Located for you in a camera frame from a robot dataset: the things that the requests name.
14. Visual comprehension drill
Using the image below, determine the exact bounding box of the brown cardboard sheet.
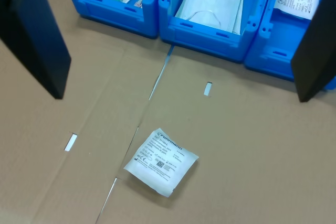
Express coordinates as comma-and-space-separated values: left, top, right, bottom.
0, 0, 336, 224

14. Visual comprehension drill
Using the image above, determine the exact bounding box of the blue bin with syringe packets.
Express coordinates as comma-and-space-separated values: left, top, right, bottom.
60, 0, 165, 40

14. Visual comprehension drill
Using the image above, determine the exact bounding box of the blue bin with face masks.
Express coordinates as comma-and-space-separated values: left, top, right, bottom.
159, 0, 275, 63

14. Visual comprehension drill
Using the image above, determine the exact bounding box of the blue bin with gauze packets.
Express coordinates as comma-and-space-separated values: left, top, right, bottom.
244, 0, 336, 91

